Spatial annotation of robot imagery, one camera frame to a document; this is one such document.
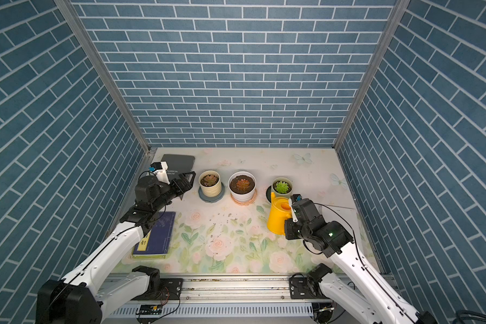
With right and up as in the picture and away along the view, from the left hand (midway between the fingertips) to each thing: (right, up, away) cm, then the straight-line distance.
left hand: (194, 176), depth 79 cm
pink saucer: (+20, -14, +18) cm, 30 cm away
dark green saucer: (+31, -10, +21) cm, 39 cm away
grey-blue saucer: (+3, -12, +18) cm, 22 cm away
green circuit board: (-13, -48, -7) cm, 50 cm away
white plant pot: (+17, -9, +10) cm, 22 cm away
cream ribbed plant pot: (+4, -7, +15) cm, 18 cm away
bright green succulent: (+37, -6, +14) cm, 40 cm away
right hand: (+36, -18, -4) cm, 41 cm away
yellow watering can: (+33, -12, -5) cm, 36 cm away
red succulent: (+19, -4, +13) cm, 23 cm away
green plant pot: (+38, -2, +17) cm, 42 cm away
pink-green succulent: (+2, -3, +17) cm, 18 cm away
